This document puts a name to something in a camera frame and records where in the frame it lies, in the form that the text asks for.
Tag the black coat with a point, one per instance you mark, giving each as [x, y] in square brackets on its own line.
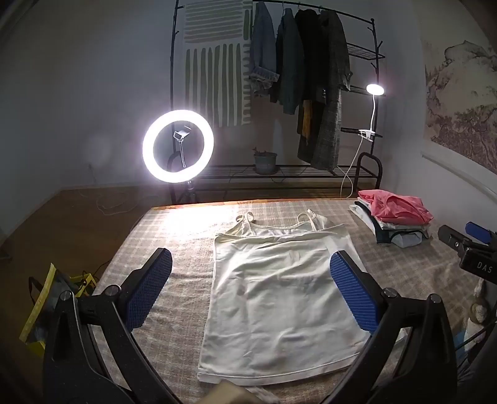
[308, 54]

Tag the white clip lamp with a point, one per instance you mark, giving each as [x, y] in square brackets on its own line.
[373, 101]

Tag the green striped wall hanging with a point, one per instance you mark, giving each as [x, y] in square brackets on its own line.
[217, 77]

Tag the yellow garment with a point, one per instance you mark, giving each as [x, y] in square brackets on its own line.
[306, 120]

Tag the white camisole top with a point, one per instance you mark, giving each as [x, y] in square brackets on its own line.
[279, 291]

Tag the landscape wall poster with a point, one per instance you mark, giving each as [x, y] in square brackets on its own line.
[462, 97]

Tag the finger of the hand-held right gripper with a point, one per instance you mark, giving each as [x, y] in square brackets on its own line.
[452, 237]
[481, 231]

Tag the dark green jacket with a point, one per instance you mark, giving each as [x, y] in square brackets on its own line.
[289, 66]

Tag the black metal clothes rack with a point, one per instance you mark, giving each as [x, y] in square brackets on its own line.
[310, 171]

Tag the blue denim jacket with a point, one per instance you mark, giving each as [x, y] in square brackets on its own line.
[264, 50]

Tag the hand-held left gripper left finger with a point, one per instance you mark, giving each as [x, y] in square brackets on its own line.
[149, 289]

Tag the phone holder on gooseneck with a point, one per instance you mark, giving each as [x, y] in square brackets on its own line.
[181, 136]

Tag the potted plant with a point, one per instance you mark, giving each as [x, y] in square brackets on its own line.
[265, 162]

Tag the dark folded garment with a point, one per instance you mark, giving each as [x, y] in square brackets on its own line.
[388, 235]

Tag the blue cloth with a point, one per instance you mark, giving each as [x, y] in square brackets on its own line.
[466, 341]

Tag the pink folded garment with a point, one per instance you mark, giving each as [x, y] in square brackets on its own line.
[396, 208]

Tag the yellow and black bag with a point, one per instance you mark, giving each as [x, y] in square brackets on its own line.
[42, 303]

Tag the light grey folded garment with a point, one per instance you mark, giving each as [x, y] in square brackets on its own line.
[407, 239]

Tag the tan object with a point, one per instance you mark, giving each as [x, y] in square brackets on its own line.
[227, 394]

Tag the grey plaid coat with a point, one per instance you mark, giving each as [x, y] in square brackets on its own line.
[330, 97]

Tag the white folded garment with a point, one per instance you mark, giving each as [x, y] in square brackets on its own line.
[363, 215]

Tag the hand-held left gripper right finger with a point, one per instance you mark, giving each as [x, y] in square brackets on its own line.
[355, 295]

